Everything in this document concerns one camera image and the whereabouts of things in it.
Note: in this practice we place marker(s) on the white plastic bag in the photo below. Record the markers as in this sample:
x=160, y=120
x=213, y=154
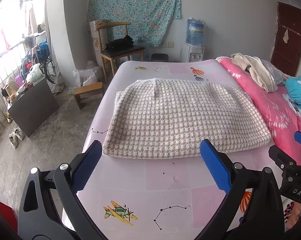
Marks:
x=88, y=76

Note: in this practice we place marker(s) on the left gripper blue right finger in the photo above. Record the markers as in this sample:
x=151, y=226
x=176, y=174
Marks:
x=217, y=168

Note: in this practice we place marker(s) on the dark grey cabinet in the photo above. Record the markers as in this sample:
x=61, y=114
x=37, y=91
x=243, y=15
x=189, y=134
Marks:
x=32, y=108

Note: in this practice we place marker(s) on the white water dispenser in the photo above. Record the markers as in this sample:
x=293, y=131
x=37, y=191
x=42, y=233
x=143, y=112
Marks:
x=191, y=53

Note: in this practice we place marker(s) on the red box at edge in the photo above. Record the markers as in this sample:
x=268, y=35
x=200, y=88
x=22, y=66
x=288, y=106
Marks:
x=9, y=216

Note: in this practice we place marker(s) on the pink fleece floral blanket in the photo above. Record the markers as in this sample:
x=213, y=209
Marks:
x=280, y=114

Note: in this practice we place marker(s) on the bicycle with blue bag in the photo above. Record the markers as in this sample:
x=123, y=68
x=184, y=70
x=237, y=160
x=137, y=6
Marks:
x=37, y=64

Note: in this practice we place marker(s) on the beige houndstooth knit coat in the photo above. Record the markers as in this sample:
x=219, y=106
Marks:
x=168, y=119

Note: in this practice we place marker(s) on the black clothing on chair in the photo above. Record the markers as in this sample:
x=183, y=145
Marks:
x=121, y=43

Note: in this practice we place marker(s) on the dark red wooden door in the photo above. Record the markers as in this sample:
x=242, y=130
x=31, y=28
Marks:
x=287, y=47

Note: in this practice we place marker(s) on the small wooden stool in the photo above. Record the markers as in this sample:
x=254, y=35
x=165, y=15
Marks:
x=88, y=93

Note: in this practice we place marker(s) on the teal garment on bed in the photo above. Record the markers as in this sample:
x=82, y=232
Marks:
x=293, y=87

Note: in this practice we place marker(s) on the blue water dispenser bottle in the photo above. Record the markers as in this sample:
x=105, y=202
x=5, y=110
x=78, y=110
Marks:
x=195, y=32

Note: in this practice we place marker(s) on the beige jacket on bed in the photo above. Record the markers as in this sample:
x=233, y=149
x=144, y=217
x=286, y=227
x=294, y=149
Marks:
x=264, y=73

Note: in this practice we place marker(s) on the person's right hand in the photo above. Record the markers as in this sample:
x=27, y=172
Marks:
x=294, y=217

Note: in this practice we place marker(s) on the wooden chair with dark seat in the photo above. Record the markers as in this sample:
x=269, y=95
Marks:
x=112, y=55

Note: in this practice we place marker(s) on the pair of white shoes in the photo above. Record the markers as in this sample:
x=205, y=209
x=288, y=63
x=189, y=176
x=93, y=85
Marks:
x=16, y=135

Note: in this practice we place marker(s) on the teal floral hanging cloth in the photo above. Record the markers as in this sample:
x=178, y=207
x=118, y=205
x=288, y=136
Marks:
x=149, y=19

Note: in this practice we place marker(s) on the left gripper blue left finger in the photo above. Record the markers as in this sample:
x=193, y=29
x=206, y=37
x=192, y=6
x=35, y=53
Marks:
x=86, y=164

